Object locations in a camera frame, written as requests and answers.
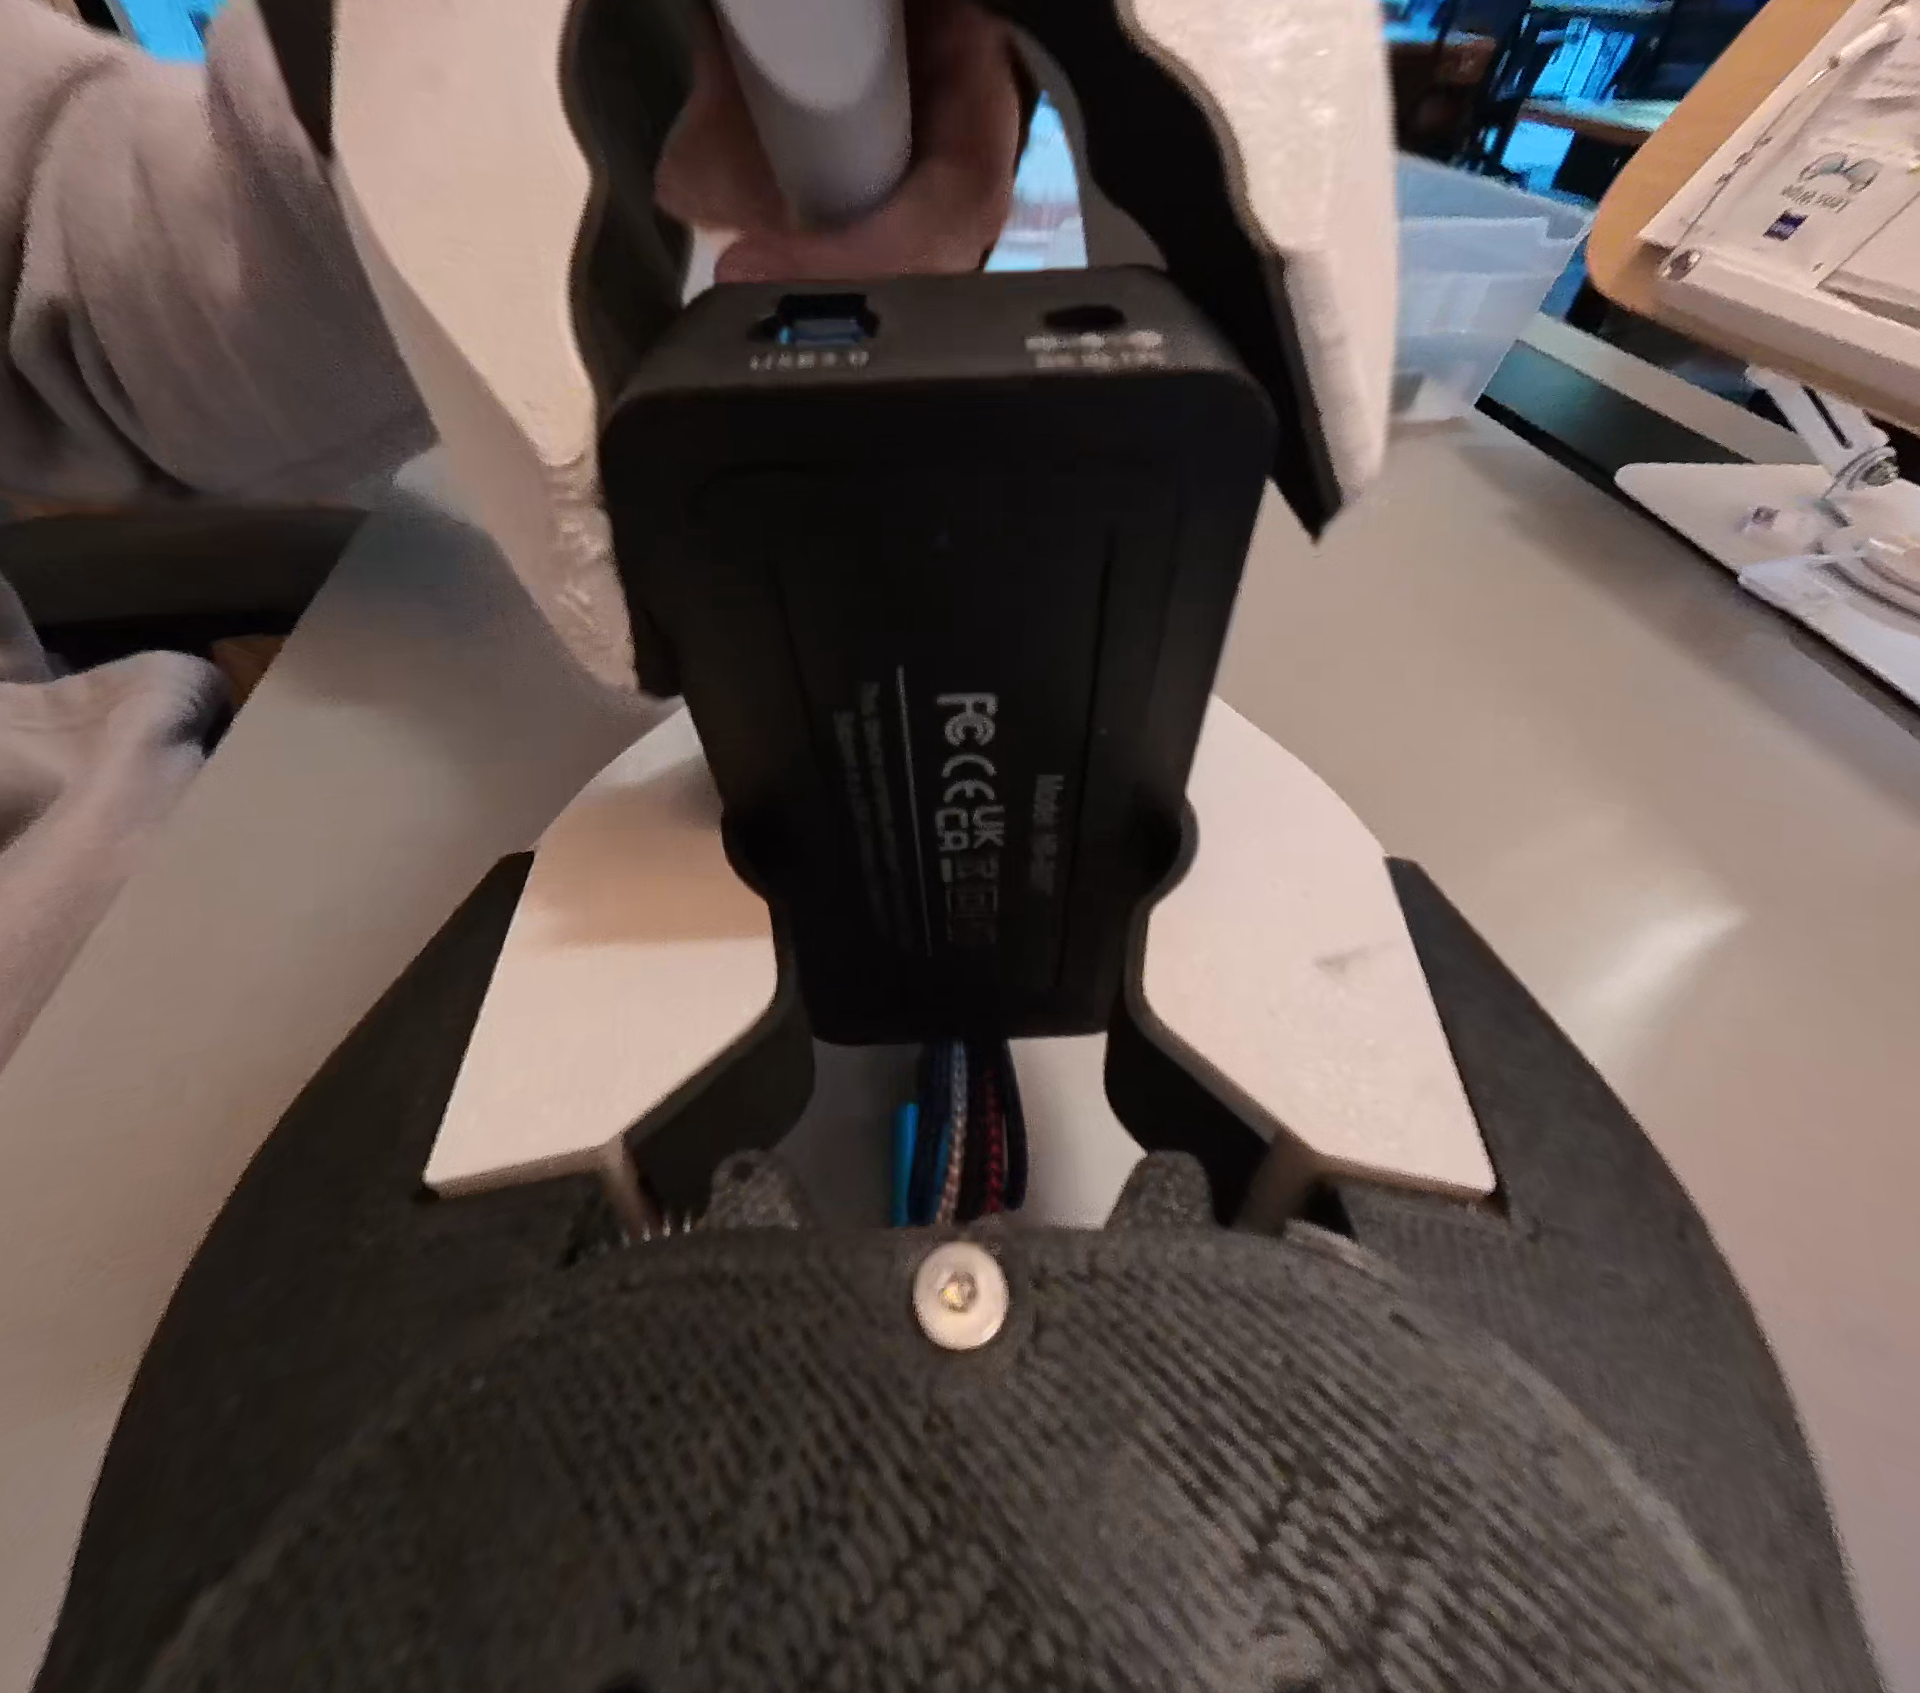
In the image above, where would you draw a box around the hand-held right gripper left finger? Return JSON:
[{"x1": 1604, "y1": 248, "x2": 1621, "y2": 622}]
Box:
[{"x1": 419, "y1": 733, "x2": 821, "y2": 1236}]

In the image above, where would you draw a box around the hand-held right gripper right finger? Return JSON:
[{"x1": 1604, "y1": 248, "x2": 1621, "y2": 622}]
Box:
[{"x1": 1104, "y1": 690, "x2": 1502, "y2": 1236}]

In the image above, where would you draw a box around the black hub box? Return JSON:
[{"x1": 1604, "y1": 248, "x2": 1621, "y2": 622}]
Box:
[{"x1": 595, "y1": 275, "x2": 1280, "y2": 1046}]

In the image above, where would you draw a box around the grey desk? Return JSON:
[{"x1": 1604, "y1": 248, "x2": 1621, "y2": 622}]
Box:
[{"x1": 0, "y1": 359, "x2": 1920, "y2": 1693}]

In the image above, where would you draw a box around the person's left hand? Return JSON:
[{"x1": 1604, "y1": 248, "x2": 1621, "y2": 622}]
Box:
[{"x1": 655, "y1": 0, "x2": 1039, "y2": 285}]

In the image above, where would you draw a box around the row of background desks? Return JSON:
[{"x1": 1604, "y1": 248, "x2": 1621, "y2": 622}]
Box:
[{"x1": 1386, "y1": 0, "x2": 1801, "y2": 202}]

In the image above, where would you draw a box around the pale plastic bin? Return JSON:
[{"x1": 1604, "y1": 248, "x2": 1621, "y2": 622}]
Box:
[{"x1": 1391, "y1": 150, "x2": 1596, "y2": 422}]

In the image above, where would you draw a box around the black chair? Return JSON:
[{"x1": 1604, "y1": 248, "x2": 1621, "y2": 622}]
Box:
[{"x1": 0, "y1": 504, "x2": 371, "y2": 662}]

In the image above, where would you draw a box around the person's grey sweater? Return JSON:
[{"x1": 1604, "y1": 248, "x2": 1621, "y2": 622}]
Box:
[{"x1": 0, "y1": 582, "x2": 236, "y2": 1069}]

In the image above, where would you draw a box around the white printed sheet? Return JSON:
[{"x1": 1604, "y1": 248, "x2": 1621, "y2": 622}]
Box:
[{"x1": 1638, "y1": 0, "x2": 1920, "y2": 332}]

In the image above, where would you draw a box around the clear plastic bag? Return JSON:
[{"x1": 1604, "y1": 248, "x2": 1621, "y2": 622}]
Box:
[{"x1": 1740, "y1": 508, "x2": 1920, "y2": 678}]

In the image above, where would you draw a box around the red black braided cable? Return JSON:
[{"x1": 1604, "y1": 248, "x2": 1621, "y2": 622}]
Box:
[{"x1": 971, "y1": 1044, "x2": 1039, "y2": 1223}]

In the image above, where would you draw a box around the blue braided cable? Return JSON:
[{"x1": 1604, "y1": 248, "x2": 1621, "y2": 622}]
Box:
[{"x1": 888, "y1": 1041, "x2": 978, "y2": 1227}]

